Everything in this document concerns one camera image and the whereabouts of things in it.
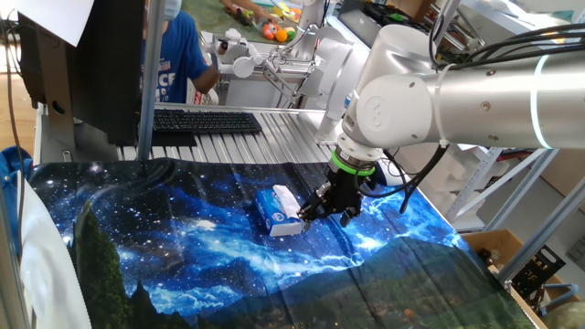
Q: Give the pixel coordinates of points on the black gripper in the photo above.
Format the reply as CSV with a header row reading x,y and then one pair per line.
x,y
343,192

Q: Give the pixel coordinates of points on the white napkin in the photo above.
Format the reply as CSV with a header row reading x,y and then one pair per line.
x,y
288,201

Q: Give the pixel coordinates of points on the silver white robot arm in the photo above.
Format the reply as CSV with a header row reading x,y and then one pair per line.
x,y
480,105

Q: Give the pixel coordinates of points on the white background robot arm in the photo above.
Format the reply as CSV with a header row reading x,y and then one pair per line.
x,y
333,68

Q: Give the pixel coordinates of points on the person forearm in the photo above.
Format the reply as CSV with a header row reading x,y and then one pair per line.
x,y
240,5
205,80

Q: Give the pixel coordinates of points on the blue tissue pack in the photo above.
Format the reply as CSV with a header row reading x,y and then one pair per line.
x,y
269,215

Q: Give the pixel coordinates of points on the white foam packing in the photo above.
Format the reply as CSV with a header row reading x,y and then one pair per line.
x,y
457,173

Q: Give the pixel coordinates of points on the grey metal shelf rack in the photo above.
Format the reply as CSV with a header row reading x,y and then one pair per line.
x,y
471,185

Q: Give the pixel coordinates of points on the galaxy landscape printed tablecloth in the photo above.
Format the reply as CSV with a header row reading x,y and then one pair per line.
x,y
183,237

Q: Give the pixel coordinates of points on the black keyboard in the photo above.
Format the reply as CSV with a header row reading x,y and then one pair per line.
x,y
205,122

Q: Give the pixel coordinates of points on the white red printed panel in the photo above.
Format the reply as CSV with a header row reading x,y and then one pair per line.
x,y
201,97

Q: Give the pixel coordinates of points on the brown cardboard box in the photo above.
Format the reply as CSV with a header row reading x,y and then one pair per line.
x,y
503,240

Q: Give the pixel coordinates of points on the green round toy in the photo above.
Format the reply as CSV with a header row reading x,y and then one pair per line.
x,y
290,34

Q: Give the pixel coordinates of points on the orange ball toy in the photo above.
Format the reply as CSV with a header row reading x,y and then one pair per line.
x,y
281,35

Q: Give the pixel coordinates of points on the white robot gripper device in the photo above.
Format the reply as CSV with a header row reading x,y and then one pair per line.
x,y
237,52

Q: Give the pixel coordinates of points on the orange white plush toy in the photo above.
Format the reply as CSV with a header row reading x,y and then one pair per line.
x,y
269,31

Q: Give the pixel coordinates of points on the black equipment tray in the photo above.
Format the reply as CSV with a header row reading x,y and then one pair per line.
x,y
388,13

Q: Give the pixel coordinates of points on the yellow toy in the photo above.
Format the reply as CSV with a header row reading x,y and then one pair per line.
x,y
281,10

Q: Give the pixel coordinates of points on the person in blue shirt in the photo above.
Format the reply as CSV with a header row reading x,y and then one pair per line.
x,y
176,55

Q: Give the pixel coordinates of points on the green table mat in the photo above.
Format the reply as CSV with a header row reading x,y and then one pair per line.
x,y
205,18

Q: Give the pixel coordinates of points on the light blue face mask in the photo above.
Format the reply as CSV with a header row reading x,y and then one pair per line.
x,y
172,8

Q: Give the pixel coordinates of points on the black computer monitor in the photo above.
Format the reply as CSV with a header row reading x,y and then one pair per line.
x,y
109,68

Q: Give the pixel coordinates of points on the white fabric sheet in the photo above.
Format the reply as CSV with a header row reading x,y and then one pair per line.
x,y
45,274

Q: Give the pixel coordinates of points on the white paper sheet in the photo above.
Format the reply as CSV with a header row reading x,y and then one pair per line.
x,y
59,18

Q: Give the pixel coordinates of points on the aluminium frame strut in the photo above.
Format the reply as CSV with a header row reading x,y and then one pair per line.
x,y
9,283
151,82
544,234

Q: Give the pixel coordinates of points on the black metal bracket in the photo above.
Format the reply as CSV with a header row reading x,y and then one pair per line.
x,y
539,274

